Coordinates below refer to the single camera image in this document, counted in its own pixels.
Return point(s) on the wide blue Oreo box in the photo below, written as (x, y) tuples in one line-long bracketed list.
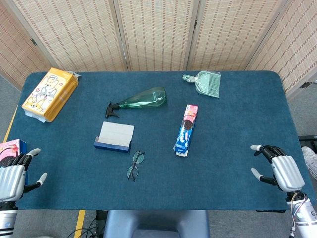
[(10, 148)]

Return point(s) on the bamboo folding screen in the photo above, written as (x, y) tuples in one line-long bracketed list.
[(158, 34)]

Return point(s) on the green dustpan brush set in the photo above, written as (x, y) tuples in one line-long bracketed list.
[(208, 84)]

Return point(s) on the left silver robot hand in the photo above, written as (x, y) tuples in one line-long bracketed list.
[(11, 177)]

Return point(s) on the blue felt table cover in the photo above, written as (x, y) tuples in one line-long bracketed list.
[(223, 148)]

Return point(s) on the black table foot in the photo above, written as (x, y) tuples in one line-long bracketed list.
[(308, 140)]

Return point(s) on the green spray bottle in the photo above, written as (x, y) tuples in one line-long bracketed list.
[(146, 100)]

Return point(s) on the yellow cartoon tissue pack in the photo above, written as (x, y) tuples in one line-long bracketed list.
[(49, 94)]

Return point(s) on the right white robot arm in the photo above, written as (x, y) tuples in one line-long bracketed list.
[(305, 223)]

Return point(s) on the slim blue Oreo box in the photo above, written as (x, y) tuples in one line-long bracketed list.
[(185, 131)]

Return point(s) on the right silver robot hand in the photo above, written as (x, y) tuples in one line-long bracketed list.
[(288, 173)]

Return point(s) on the black screen foot bracket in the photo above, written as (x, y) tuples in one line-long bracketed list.
[(305, 84)]

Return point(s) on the white sneaker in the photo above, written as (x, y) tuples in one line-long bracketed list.
[(310, 158)]

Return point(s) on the black table leg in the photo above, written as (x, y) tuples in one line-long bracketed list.
[(100, 215)]

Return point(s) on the black eyeglasses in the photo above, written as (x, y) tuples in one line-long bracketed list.
[(137, 157)]

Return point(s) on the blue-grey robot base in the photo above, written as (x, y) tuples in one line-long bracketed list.
[(156, 223)]

